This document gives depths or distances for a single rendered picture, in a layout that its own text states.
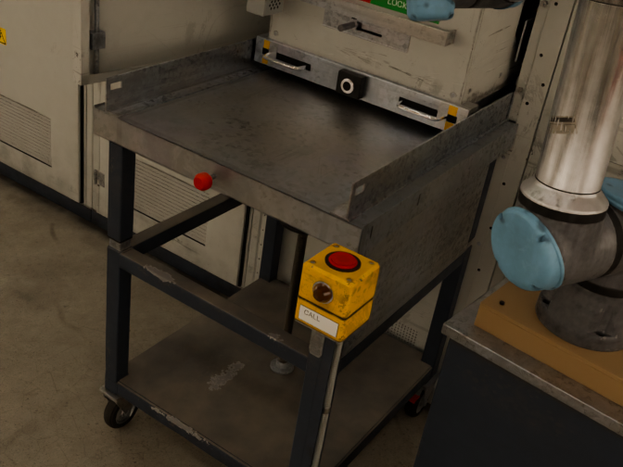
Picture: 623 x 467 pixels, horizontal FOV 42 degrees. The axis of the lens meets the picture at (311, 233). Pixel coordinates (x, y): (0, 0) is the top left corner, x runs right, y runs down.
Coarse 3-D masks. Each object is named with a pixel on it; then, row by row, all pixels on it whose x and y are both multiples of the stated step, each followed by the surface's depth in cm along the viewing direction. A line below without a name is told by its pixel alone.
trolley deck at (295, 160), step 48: (192, 96) 169; (240, 96) 173; (288, 96) 177; (336, 96) 181; (144, 144) 153; (192, 144) 149; (240, 144) 152; (288, 144) 155; (336, 144) 158; (384, 144) 162; (480, 144) 169; (240, 192) 143; (288, 192) 138; (336, 192) 140; (432, 192) 151; (336, 240) 135
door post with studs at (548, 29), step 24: (552, 0) 168; (552, 24) 170; (528, 48) 175; (552, 48) 172; (528, 72) 177; (528, 96) 178; (528, 120) 180; (528, 144) 182; (504, 192) 190; (480, 264) 200; (480, 288) 202
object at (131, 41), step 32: (96, 0) 162; (128, 0) 170; (160, 0) 176; (192, 0) 183; (224, 0) 190; (96, 32) 165; (128, 32) 174; (160, 32) 180; (192, 32) 187; (224, 32) 195; (256, 32) 203; (96, 64) 169; (128, 64) 177
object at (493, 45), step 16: (496, 16) 162; (512, 16) 169; (368, 32) 172; (480, 32) 158; (496, 32) 165; (512, 32) 173; (480, 48) 161; (496, 48) 169; (512, 48) 178; (480, 64) 165; (496, 64) 173; (512, 64) 182; (480, 80) 168; (496, 80) 177; (512, 80) 186; (464, 96) 165; (480, 96) 173
